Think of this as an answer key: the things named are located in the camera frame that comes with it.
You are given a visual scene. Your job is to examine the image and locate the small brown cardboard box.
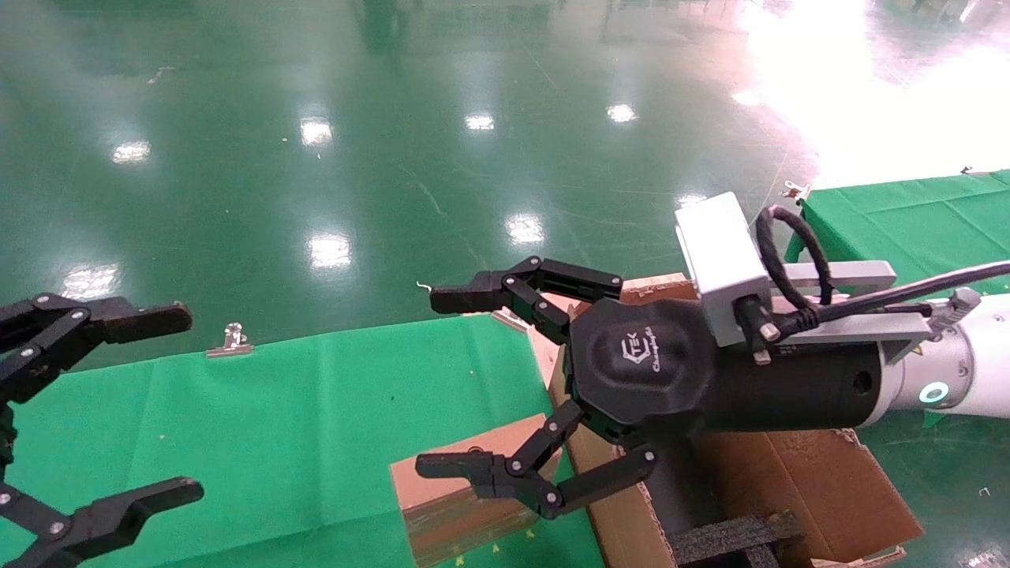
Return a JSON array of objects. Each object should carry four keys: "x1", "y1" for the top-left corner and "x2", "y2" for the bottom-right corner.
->
[{"x1": 389, "y1": 412, "x2": 563, "y2": 568}]

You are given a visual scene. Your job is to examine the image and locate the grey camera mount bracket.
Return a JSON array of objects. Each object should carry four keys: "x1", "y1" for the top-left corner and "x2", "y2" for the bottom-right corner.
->
[{"x1": 769, "y1": 260, "x2": 937, "y2": 365}]

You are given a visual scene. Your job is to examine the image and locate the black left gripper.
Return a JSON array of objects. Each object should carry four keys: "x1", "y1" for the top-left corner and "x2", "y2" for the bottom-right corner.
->
[{"x1": 0, "y1": 293, "x2": 205, "y2": 568}]

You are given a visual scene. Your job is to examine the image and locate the large green table cloth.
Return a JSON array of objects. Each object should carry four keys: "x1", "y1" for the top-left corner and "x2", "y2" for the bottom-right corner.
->
[{"x1": 0, "y1": 314, "x2": 606, "y2": 568}]

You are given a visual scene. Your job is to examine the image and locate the black foam insert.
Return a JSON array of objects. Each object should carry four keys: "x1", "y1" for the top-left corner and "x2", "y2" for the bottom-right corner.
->
[{"x1": 668, "y1": 510, "x2": 802, "y2": 568}]

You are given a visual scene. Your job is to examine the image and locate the large open cardboard carton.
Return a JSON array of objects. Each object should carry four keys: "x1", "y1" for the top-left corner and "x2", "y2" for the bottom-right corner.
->
[{"x1": 543, "y1": 271, "x2": 926, "y2": 568}]

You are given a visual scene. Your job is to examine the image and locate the green cloth with yellow specks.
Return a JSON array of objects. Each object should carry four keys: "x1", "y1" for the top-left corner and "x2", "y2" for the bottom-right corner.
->
[{"x1": 784, "y1": 169, "x2": 1010, "y2": 297}]

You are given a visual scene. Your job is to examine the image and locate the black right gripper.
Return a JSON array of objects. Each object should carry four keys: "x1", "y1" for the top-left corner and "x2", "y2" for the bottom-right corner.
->
[{"x1": 415, "y1": 256, "x2": 885, "y2": 521}]

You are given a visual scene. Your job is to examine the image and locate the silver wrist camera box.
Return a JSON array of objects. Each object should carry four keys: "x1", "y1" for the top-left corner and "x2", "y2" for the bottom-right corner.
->
[{"x1": 675, "y1": 191, "x2": 775, "y2": 349}]

